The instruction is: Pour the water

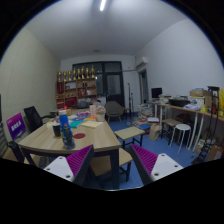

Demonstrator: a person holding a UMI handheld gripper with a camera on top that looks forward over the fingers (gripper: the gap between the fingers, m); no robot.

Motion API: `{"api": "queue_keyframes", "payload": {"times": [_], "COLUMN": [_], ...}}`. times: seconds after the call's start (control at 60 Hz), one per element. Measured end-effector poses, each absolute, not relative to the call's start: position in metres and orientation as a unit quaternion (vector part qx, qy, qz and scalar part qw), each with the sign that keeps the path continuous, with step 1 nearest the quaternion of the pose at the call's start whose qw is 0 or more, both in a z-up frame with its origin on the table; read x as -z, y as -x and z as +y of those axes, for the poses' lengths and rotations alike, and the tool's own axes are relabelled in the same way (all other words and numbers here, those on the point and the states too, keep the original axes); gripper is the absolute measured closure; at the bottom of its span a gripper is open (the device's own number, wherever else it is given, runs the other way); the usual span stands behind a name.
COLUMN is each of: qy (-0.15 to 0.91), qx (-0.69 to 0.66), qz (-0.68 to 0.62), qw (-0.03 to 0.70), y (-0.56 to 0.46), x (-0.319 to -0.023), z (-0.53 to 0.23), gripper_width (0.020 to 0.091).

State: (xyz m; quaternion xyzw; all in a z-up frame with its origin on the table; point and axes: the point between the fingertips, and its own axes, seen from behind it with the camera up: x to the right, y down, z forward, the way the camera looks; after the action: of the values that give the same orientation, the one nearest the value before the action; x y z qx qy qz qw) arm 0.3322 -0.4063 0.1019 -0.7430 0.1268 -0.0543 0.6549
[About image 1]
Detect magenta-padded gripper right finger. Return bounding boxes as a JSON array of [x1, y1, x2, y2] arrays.
[[129, 143, 184, 186]]

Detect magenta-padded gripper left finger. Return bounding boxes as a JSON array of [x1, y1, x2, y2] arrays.
[[43, 143, 96, 187]]

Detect blue drink bottle white cap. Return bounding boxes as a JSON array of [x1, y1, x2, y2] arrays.
[[58, 109, 77, 150]]

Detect brown paper bag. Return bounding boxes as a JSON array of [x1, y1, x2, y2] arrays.
[[148, 123, 163, 142]]

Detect flat round red coaster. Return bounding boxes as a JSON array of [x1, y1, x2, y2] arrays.
[[73, 132, 87, 140]]

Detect white round stool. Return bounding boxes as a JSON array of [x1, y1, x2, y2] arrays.
[[169, 123, 191, 155]]

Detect small beige notepad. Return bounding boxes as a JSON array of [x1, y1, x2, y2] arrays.
[[45, 121, 58, 129]]

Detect wooden stool dark legs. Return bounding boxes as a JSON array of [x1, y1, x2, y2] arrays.
[[160, 118, 182, 145]]

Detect wooden bench under table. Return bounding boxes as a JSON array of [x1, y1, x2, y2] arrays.
[[89, 147, 134, 183]]

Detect teal book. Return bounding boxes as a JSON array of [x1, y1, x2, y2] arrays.
[[69, 119, 84, 129]]

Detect low wooden bench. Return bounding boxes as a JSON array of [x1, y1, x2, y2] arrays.
[[114, 126, 146, 150]]

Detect beige notebook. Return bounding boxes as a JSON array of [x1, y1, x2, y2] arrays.
[[80, 120, 104, 130]]

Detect pile of books on floor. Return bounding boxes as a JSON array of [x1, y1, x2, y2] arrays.
[[133, 103, 155, 130]]

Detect yellow gift box red ribbon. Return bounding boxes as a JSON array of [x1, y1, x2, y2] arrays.
[[59, 106, 73, 117]]

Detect black office chair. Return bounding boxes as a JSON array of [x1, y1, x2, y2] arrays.
[[23, 105, 52, 134]]

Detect purple sign board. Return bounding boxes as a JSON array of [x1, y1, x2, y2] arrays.
[[5, 112, 27, 141]]

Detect long wooden side desk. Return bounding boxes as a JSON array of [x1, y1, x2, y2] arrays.
[[156, 101, 224, 152]]

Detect black basket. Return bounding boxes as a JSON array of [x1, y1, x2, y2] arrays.
[[168, 98, 190, 108]]

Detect potted pink flower plant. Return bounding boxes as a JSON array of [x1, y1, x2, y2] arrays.
[[95, 105, 107, 123]]

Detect black computer monitor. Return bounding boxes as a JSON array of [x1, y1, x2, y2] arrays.
[[150, 87, 163, 100]]

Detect black microphone stand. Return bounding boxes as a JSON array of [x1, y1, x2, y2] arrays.
[[127, 82, 135, 118]]

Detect grey armchair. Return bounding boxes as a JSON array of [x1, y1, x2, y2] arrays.
[[104, 100, 126, 123]]

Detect wooden shelf unit with trophies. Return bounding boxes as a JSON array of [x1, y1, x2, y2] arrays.
[[55, 65, 98, 110]]

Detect cardboard box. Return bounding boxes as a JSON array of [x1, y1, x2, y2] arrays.
[[189, 89, 213, 99]]

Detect dark glass door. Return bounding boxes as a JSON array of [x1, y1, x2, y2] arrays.
[[72, 60, 126, 108]]

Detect ceiling tube light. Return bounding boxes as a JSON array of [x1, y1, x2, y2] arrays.
[[99, 0, 108, 12]]

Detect white wall air conditioner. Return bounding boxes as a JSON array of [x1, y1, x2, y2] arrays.
[[134, 56, 149, 69]]

